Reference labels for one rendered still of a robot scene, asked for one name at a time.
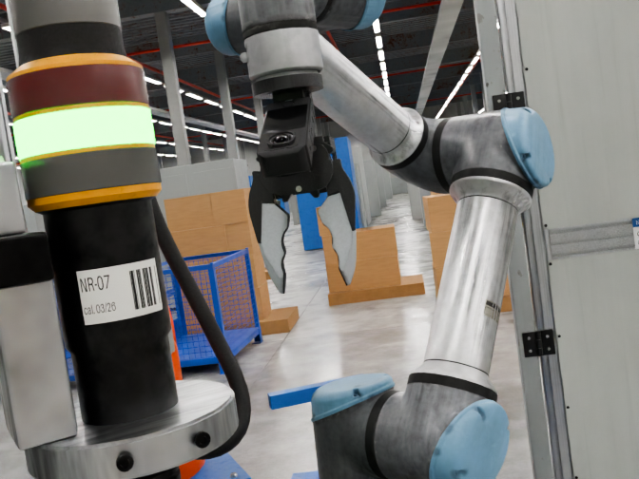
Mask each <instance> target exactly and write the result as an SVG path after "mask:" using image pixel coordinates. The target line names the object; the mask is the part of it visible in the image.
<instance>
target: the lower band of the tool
mask: <svg viewBox="0 0 639 479"><path fill-rule="evenodd" d="M89 64H122V65H131V66H136V67H140V68H143V66H142V65H140V64H138V63H136V62H134V61H132V60H131V59H129V58H127V57H125V56H123V55H118V54H111V53H79V54H68V55H60V56H53V57H48V58H43V59H39V60H35V61H31V62H28V63H25V64H23V65H22V66H20V67H19V68H17V69H16V70H15V71H14V72H13V73H12V74H10V75H9V76H8V77H7V79H6V81H8V80H9V79H11V78H13V77H15V76H18V75H21V74H24V73H28V72H32V71H36V70H41V69H46V68H52V67H66V66H76V65H89ZM116 105H134V106H143V107H147V108H149V106H148V104H145V103H138V102H105V103H92V104H81V105H66V106H59V107H54V108H48V109H42V110H37V111H33V112H30V113H26V114H22V115H20V116H17V117H15V118H14V119H13V123H15V122H17V121H19V120H22V119H25V118H27V117H31V116H36V115H41V114H46V113H50V112H57V111H64V110H71V109H78V108H88V107H99V106H116ZM125 147H155V144H151V143H134V144H109V145H99V146H91V147H83V148H75V149H69V150H62V151H56V152H50V153H45V154H40V155H35V156H30V157H27V158H24V159H22V160H20V164H21V163H25V162H29V161H33V160H38V159H43V158H47V157H53V156H59V155H66V154H72V153H80V152H87V151H95V150H104V149H113V148H125ZM161 190H162V185H161V183H160V182H154V183H143V184H134V185H126V186H118V187H110V188H103V189H96V190H88V191H82V192H75V193H68V194H62V195H56V196H49V197H44V198H38V199H33V200H28V201H27V204H28V208H29V209H30V210H32V211H33V212H35V213H37V212H42V211H48V210H54V209H60V208H67V207H73V206H80V205H87V204H94V203H100V202H108V201H120V200H128V199H136V198H143V197H151V196H157V195H158V194H159V193H160V191H161Z"/></svg>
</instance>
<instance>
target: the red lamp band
mask: <svg viewBox="0 0 639 479"><path fill-rule="evenodd" d="M6 88H7V93H8V98H9V104H10V115H11V119H12V120H13V119H14V118H15V117H17V116H20V115H22V114H26V113H30V112H33V111H37V110H42V109H48V108H54V107H59V106H66V105H81V104H92V103H105V102H138V103H145V104H148V106H149V100H148V94H147V88H146V82H145V72H144V70H143V69H142V68H140V67H136V66H131V65H122V64H89V65H76V66H66V67H52V68H46V69H41V70H36V71H32V72H28V73H24V74H21V75H18V76H15V77H13V78H11V79H9V80H8V81H7V82H6Z"/></svg>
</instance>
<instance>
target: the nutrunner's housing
mask: <svg viewBox="0 0 639 479"><path fill-rule="evenodd" d="M155 197H156V196H151V197H143V198H136V199H128V200H120V201H108V202H100V203H94V204H87V205H80V206H73V207H67V208H60V209H54V210H48V211H42V212H37V214H41V215H43V220H44V225H45V231H46V233H47V234H48V242H49V248H50V252H51V258H52V264H53V270H54V279H53V281H54V287H55V293H56V298H57V304H58V310H59V316H60V321H61V327H62V333H63V339H64V343H65V348H66V349H67V350H68V351H69V352H70V353H71V359H72V365H73V371H74V376H75V382H76V388H77V393H78V399H79V405H80V410H81V415H82V421H83V422H84V423H85V424H88V425H93V426H108V425H117V424H124V423H128V422H133V421H138V420H142V419H145V418H148V417H151V416H154V415H157V414H159V413H162V412H166V411H167V410H169V409H171V408H173V407H174V406H175V405H176V404H177V403H178V402H179V398H178V393H177V386H176V380H175V374H174V369H173V362H172V356H171V351H170V344H169V338H168V334H169V332H170V330H171V322H170V315H169V310H168V304H167V297H166V291H165V280H164V274H163V268H162V263H161V256H160V250H159V244H158V238H157V232H156V226H155V220H154V214H153V208H152V202H151V200H152V199H153V198H155ZM133 479H181V471H180V469H179V466H178V467H175V468H172V469H167V470H164V471H160V472H157V473H153V474H150V475H146V476H142V477H138V478H133Z"/></svg>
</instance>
